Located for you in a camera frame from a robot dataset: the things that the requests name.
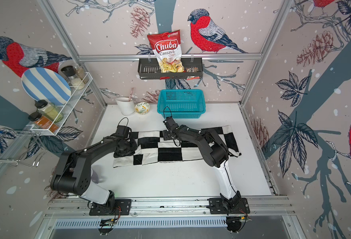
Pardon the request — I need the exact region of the orange spice jar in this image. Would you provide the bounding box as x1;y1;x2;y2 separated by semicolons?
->
28;112;59;133

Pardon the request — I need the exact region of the white mug with straw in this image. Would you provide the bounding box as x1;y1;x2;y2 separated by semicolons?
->
115;97;135;116

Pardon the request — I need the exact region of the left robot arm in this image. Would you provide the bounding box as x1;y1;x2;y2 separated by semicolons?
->
50;136;138;207

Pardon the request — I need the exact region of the black wall-mounted wire shelf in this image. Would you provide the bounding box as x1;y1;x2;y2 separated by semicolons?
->
138;58;203;80

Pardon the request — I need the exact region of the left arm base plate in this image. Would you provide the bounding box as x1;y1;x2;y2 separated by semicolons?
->
89;199;132;216

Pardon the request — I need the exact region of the teal plastic basket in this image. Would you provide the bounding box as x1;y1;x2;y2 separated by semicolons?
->
157;90;206;119

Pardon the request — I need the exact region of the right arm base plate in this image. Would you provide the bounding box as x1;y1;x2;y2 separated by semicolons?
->
206;198;250;215

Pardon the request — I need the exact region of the glass salt shaker black lid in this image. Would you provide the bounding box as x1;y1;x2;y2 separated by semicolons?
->
61;66;85;90

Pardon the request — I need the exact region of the black white checkered pillowcase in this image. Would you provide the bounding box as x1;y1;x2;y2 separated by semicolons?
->
112;125;241;168

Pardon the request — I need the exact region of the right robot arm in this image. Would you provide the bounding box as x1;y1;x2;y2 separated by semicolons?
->
163;117;242;212

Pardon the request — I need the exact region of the small floral ceramic bowl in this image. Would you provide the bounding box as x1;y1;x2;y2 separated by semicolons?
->
135;102;150;115

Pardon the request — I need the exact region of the white wire wall rack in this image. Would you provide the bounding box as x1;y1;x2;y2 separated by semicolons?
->
30;72;93;136

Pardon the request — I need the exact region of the blue white striped plate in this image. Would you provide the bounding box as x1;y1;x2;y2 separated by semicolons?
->
22;67;72;106

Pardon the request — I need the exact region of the green spice jar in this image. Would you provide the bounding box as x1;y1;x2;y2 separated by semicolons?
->
35;100;63;123

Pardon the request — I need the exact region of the red Chuba chips bag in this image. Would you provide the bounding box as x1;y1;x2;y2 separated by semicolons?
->
147;30;184;73

